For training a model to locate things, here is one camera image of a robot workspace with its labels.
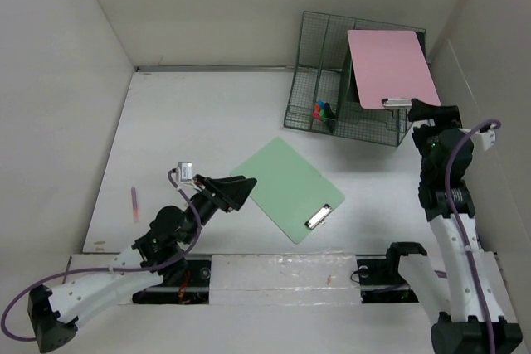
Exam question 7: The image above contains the black clipboard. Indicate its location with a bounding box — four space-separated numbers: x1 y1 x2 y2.
342 29 428 104

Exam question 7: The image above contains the green wire desk organizer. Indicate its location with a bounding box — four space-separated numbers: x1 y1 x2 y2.
284 11 426 147

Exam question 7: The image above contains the pink pen on wall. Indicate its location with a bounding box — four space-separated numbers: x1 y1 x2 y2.
130 187 139 223

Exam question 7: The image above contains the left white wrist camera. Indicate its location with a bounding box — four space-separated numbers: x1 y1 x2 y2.
175 161 193 186

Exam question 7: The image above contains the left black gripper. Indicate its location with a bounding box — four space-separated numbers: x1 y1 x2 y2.
182 173 256 244

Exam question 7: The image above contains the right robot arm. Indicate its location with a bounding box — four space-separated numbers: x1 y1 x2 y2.
383 99 523 353

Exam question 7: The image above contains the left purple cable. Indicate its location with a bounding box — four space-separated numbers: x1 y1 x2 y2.
0 167 203 343

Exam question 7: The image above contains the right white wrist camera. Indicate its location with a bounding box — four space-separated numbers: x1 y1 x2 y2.
474 124 496 152

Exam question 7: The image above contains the pink clipboard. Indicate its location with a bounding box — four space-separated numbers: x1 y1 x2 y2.
346 29 442 109

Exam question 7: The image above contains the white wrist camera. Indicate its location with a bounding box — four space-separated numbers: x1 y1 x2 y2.
175 161 193 186
474 124 496 152

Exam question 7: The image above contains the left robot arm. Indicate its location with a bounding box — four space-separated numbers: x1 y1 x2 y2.
28 175 257 353

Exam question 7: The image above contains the green clipboard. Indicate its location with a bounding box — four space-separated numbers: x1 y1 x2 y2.
231 137 345 244

